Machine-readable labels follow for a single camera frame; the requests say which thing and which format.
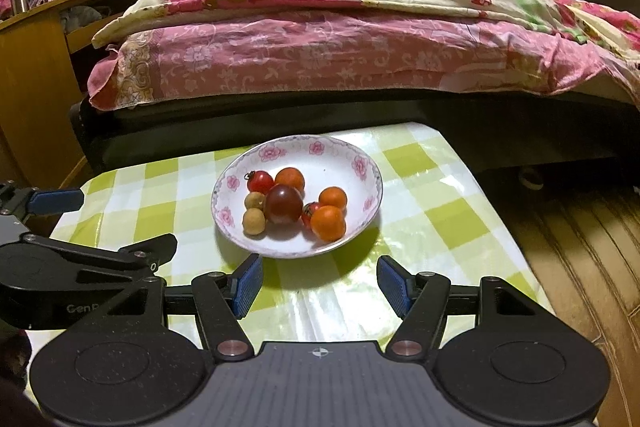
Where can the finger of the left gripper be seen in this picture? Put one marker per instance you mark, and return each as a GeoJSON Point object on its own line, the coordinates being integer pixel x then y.
{"type": "Point", "coordinates": [25, 202]}
{"type": "Point", "coordinates": [36, 256]}

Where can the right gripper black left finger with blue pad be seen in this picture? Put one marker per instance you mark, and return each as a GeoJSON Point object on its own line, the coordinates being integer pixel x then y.
{"type": "Point", "coordinates": [221, 300]}

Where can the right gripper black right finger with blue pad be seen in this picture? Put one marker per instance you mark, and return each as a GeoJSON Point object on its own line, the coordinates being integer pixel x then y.
{"type": "Point", "coordinates": [420, 301]}

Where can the red cherry tomato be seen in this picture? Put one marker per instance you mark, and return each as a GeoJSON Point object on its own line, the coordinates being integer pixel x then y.
{"type": "Point", "coordinates": [259, 181]}

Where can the orange tangerine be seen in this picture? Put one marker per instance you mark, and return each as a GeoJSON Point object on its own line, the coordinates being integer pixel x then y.
{"type": "Point", "coordinates": [333, 196]}

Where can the brown longan front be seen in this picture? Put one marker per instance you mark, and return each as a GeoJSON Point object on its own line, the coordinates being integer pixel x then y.
{"type": "Point", "coordinates": [254, 222]}

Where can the brown longan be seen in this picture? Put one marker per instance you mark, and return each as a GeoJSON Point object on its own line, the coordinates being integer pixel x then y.
{"type": "Point", "coordinates": [254, 222]}
{"type": "Point", "coordinates": [255, 200]}

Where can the brown longan back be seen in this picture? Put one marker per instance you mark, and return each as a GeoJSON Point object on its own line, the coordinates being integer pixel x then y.
{"type": "Point", "coordinates": [255, 200]}

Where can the dark purple tomato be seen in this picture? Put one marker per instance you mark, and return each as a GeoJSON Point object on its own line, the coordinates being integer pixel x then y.
{"type": "Point", "coordinates": [283, 205]}

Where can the orange tangerine front plate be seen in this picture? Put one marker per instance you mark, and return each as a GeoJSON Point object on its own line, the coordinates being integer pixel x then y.
{"type": "Point", "coordinates": [328, 223]}

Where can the orange tangerine plate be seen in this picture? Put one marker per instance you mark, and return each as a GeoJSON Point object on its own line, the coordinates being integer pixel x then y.
{"type": "Point", "coordinates": [328, 223]}
{"type": "Point", "coordinates": [291, 177]}

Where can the red tomato in plate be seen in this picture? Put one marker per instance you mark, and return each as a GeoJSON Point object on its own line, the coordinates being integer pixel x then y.
{"type": "Point", "coordinates": [308, 212]}

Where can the orange tangerine back plate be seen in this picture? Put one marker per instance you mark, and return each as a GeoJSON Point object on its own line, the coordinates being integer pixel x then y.
{"type": "Point", "coordinates": [291, 177]}

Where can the wooden cabinet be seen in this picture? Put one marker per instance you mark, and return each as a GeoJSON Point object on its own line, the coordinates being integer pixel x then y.
{"type": "Point", "coordinates": [38, 88]}

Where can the white floral plate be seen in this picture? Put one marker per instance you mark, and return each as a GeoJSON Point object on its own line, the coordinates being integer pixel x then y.
{"type": "Point", "coordinates": [324, 162]}

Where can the pink floral bedsheet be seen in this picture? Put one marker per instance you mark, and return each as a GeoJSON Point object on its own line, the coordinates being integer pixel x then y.
{"type": "Point", "coordinates": [362, 49]}

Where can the dark bed frame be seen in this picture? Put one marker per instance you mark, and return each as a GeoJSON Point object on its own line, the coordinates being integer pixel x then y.
{"type": "Point", "coordinates": [579, 135]}

